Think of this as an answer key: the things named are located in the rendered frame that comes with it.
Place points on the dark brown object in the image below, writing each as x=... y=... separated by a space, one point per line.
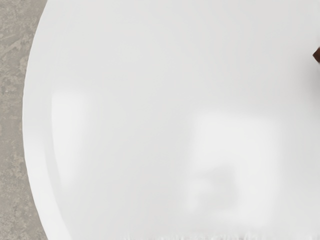
x=317 y=55

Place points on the white round plate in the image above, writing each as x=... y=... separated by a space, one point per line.
x=155 y=105

